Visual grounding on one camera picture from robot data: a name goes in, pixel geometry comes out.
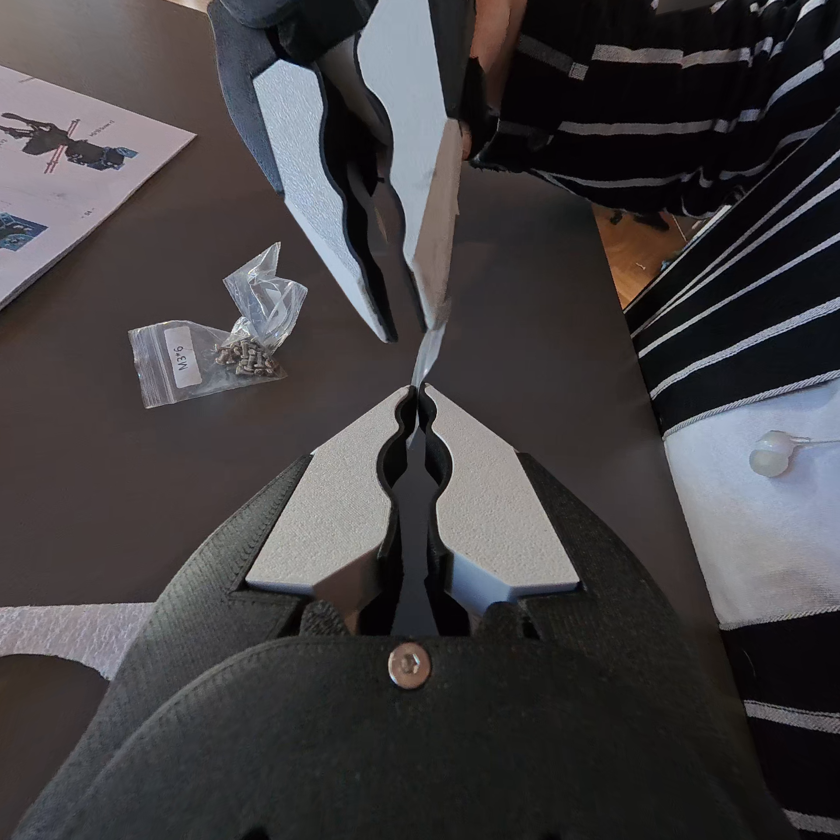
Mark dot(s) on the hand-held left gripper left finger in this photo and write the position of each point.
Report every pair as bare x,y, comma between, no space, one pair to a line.
328,512

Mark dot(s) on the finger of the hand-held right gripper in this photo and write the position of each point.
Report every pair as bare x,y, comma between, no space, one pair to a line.
295,144
407,79

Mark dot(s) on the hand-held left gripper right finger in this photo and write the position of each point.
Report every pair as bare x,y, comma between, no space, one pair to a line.
505,525

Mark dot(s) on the small clear hardware bag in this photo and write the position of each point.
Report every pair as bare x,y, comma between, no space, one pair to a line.
426,358

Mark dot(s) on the person's right forearm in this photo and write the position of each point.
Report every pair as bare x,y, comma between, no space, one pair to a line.
656,98

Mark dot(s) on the person's right hand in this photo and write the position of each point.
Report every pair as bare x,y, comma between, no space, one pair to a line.
495,33

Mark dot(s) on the crumpled clear screw bag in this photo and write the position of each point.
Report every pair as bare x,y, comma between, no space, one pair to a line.
262,295

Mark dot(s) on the printed instruction manual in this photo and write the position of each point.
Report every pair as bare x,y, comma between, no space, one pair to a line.
98,197

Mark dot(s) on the labelled clear screw bag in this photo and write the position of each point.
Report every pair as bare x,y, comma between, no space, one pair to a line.
164,367

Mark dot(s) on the person's striped jacket torso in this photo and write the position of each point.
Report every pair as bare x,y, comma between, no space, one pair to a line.
722,315

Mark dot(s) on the white foam frame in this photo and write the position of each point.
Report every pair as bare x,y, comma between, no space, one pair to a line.
65,627

